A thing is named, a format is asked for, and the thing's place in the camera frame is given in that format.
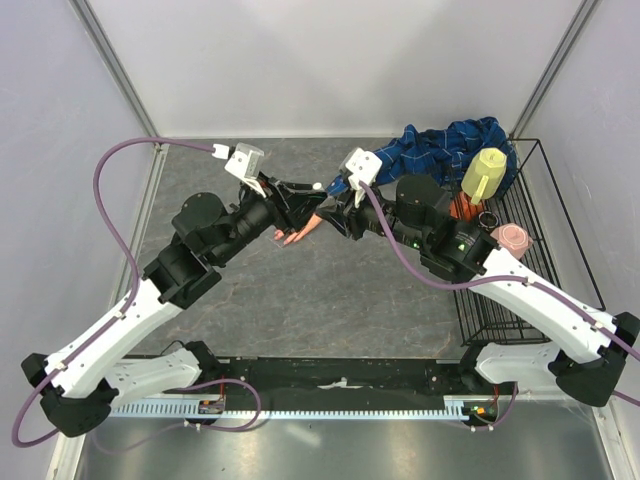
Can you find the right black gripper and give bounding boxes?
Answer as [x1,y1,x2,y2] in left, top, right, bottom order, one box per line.
[317,177,428,252]

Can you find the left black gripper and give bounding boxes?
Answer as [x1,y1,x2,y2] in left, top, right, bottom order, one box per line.
[214,172,329,265]

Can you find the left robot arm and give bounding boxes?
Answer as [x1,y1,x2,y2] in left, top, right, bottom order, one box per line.
[21,175,326,437]

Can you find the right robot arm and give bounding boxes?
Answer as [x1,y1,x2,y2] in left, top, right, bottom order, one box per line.
[316,174,639,407]

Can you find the mannequin hand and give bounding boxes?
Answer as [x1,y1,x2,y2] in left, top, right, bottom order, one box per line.
[274,215,322,246]

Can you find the blue plaid shirt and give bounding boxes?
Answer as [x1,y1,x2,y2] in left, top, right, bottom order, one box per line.
[324,116,519,199]

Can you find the orange cup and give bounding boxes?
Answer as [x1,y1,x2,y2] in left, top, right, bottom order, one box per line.
[449,191,484,222]

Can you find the yellow mug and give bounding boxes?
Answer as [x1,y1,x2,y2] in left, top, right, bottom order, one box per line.
[461,147,507,205]

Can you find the pink mug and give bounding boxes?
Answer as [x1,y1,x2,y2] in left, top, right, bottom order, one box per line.
[491,223,533,260]

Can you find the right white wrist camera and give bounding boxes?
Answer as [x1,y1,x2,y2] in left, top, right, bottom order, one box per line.
[340,147,383,208]

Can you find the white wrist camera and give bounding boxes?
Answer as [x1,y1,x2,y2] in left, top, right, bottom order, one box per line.
[212,143,266,198]
[340,147,383,208]

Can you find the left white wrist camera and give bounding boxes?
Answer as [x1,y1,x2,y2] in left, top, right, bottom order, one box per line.
[212,143,266,198]

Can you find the small black ring cup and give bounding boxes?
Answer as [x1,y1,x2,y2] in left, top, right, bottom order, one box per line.
[478,211,500,229]

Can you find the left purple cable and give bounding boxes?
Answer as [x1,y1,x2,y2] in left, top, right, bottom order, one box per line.
[10,137,216,446]

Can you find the purple cable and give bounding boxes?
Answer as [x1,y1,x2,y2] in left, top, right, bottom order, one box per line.
[10,137,216,446]
[359,182,640,406]

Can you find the black wire rack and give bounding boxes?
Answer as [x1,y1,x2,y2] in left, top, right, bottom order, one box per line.
[454,138,606,346]

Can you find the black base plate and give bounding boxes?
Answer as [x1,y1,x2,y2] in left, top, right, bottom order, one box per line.
[196,357,514,406]

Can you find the light blue cable duct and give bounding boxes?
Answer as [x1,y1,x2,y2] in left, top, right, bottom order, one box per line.
[110,395,499,423]

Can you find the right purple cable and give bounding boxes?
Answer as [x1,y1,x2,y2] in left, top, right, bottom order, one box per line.
[359,182,640,406]

